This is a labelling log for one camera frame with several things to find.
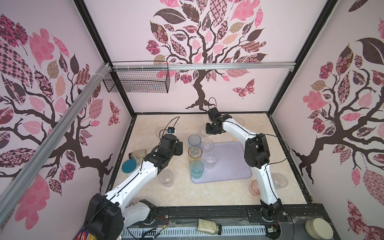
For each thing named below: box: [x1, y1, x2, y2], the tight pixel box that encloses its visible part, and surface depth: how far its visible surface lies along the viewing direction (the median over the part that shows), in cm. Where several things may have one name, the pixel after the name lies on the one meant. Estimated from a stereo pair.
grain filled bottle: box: [196, 218, 222, 236], surface depth 68 cm
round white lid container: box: [305, 218, 334, 240], surface depth 67 cm
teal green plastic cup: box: [190, 160, 205, 180], surface depth 90 cm
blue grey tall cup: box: [188, 134, 202, 148], surface depth 91 cm
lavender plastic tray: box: [190, 141, 252, 184], surface depth 90 cm
